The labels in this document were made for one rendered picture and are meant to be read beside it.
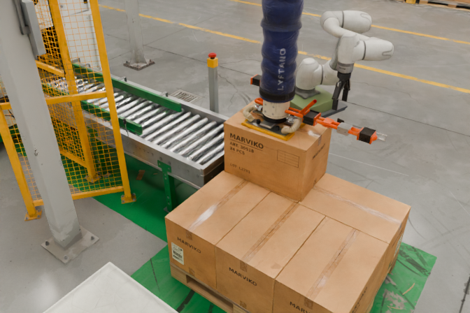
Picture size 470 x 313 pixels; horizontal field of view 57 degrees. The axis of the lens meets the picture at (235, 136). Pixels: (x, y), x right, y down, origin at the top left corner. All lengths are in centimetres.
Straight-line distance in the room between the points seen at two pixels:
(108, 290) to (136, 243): 161
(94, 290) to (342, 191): 176
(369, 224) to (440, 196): 139
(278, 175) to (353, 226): 55
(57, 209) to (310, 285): 178
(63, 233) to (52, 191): 37
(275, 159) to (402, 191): 157
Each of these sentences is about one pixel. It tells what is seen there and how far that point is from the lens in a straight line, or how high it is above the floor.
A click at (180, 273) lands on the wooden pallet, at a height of 9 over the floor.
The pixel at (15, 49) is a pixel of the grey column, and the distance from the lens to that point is 269.
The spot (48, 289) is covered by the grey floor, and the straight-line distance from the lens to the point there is 328.
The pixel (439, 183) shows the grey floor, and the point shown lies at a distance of 422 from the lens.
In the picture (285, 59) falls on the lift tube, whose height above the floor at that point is 143.
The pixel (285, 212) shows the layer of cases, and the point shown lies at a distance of 275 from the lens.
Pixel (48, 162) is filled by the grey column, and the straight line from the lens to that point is 302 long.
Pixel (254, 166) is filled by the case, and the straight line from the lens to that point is 287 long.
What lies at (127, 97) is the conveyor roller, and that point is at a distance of 421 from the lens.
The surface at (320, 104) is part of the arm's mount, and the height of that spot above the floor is 83.
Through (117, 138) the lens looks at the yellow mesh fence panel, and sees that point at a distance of 340.
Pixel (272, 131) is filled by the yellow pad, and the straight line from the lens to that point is 271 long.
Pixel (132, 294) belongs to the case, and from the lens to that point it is 177.
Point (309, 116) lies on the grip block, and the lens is 265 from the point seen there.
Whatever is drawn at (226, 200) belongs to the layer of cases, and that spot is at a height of 54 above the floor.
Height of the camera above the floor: 239
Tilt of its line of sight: 32 degrees down
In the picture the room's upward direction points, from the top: straight up
